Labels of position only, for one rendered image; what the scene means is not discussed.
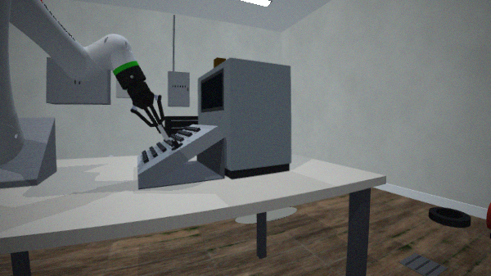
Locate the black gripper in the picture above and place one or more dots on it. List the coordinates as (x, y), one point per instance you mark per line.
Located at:
(143, 98)

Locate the grey machine console with keypad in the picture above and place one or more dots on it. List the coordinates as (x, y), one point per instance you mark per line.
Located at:
(244, 125)

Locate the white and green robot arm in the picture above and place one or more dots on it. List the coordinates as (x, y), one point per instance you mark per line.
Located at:
(32, 17)

